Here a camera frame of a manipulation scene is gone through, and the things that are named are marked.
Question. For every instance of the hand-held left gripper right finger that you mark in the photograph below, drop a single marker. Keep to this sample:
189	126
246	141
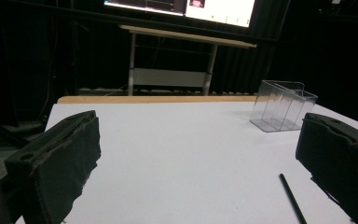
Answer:
338	155

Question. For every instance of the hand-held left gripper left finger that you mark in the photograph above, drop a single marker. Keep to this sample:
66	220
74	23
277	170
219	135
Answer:
59	161

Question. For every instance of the thin black pen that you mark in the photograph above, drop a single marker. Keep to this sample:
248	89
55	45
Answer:
293	199

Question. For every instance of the clear plastic organizer box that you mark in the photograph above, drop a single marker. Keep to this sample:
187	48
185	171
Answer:
281	107

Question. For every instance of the black curtain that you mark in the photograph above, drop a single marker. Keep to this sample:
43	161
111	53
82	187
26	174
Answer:
84	59

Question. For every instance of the white-legged desk with wooden top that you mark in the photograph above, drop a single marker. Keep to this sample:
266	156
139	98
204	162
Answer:
171	59

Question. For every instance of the lit monitor screen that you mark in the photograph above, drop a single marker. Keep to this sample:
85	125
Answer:
199	9

